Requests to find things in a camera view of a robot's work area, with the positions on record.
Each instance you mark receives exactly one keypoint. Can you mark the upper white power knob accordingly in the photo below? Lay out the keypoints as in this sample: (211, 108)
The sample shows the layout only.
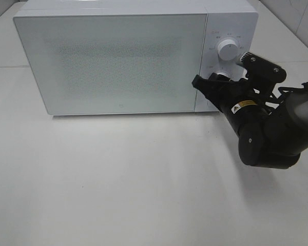
(227, 49)

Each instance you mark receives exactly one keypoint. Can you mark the white timer knob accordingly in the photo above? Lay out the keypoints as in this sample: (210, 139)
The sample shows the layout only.
(224, 74)

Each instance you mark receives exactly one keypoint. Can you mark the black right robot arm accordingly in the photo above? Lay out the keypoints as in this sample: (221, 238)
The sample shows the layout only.
(272, 131)

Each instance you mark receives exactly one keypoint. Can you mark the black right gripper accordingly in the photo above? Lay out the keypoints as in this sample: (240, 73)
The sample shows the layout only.
(237, 100)

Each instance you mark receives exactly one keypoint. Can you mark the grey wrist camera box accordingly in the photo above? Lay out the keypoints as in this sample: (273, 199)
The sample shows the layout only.
(262, 73)

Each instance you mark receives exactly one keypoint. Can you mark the white microwave oven body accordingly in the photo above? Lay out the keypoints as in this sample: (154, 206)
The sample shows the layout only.
(225, 19)

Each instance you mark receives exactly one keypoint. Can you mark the white microwave door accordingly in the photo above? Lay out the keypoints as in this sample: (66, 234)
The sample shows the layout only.
(114, 64)

